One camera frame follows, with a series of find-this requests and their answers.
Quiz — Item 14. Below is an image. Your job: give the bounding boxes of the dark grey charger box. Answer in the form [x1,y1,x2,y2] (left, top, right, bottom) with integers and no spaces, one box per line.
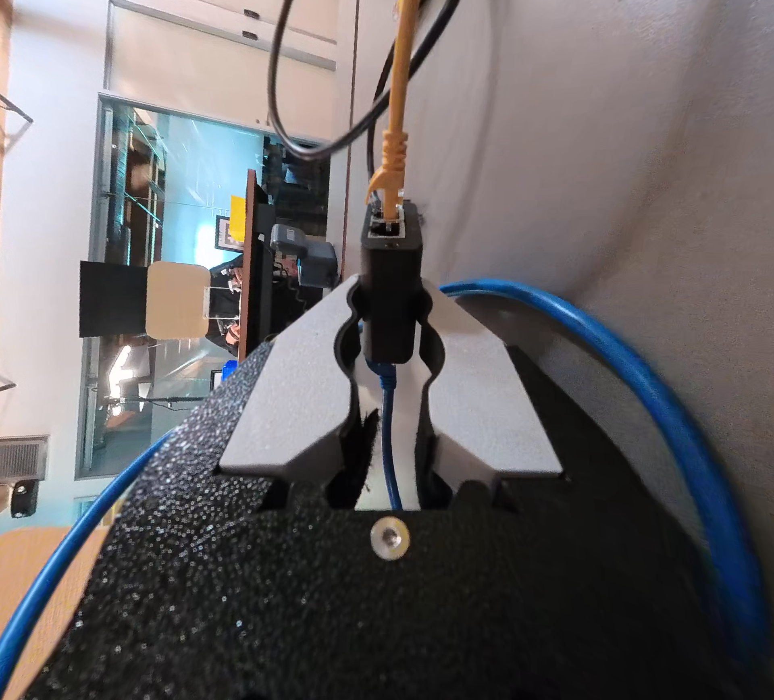
[270,222,338,290]

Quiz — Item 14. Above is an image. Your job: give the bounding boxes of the yellow ethernet cable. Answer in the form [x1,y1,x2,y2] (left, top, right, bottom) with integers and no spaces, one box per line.
[366,0,448,223]

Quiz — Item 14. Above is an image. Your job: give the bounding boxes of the blue ethernet cable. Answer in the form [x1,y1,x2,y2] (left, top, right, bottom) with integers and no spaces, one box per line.
[0,280,772,677]

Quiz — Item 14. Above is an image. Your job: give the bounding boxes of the brown-top desk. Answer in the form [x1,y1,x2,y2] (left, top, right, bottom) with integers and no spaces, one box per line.
[237,168,276,364]

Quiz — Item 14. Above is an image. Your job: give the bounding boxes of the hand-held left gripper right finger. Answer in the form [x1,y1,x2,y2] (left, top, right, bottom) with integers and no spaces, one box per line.
[412,278,566,489]

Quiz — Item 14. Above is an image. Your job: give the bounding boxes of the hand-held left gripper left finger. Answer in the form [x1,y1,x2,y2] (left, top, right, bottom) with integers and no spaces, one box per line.
[216,274,368,488]

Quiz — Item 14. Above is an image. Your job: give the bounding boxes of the wall air vent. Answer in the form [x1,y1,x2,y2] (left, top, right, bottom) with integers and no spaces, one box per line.
[0,435,50,480]

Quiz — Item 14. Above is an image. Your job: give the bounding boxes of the black ethernet splitter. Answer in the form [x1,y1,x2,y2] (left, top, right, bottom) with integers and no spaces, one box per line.
[361,201,424,364]

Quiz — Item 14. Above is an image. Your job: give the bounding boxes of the black panel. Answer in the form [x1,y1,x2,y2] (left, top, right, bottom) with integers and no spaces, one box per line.
[79,260,149,338]

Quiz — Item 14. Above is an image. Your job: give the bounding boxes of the black ethernet cable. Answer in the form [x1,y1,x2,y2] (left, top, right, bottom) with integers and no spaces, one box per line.
[266,0,475,181]

